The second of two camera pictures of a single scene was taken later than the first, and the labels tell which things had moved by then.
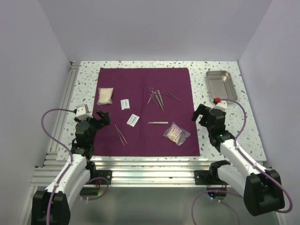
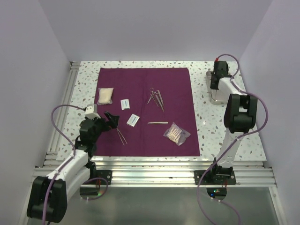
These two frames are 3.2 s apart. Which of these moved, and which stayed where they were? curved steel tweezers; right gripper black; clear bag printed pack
Moved: right gripper black
Stayed: curved steel tweezers; clear bag printed pack
